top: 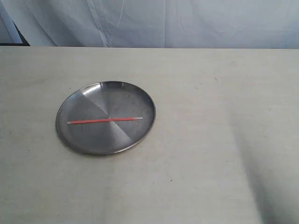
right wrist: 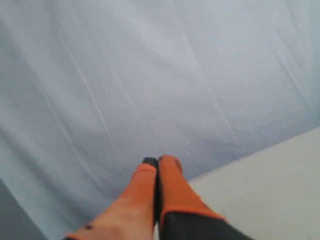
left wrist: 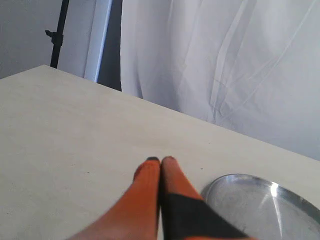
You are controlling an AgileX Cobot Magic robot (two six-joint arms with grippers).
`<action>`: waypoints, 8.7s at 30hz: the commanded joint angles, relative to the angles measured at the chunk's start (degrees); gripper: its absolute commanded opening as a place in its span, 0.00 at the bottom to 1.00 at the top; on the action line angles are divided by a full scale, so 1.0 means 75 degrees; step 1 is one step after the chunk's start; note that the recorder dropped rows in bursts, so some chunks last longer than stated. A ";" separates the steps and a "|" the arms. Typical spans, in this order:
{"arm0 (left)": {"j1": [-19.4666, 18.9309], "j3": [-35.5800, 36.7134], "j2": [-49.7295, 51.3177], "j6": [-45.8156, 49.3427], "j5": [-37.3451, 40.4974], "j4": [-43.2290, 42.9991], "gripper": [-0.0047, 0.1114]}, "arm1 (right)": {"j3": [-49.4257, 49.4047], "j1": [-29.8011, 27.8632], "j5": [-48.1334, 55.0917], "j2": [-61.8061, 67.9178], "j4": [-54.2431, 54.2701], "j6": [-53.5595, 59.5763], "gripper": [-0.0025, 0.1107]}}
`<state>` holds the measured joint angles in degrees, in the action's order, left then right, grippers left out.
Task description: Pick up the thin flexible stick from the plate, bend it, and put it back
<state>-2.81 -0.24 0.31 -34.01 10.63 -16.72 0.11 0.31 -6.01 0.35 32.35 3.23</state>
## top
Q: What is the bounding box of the white backdrop cloth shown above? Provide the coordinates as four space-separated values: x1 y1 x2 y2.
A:
0 0 299 49

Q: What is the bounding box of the round stainless steel plate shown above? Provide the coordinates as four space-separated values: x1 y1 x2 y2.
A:
56 81 156 155

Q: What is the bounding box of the thin orange straw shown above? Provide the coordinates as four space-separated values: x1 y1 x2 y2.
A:
67 117 143 125

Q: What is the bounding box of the dark frame at backdrop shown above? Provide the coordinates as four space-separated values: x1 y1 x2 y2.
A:
0 22 30 46

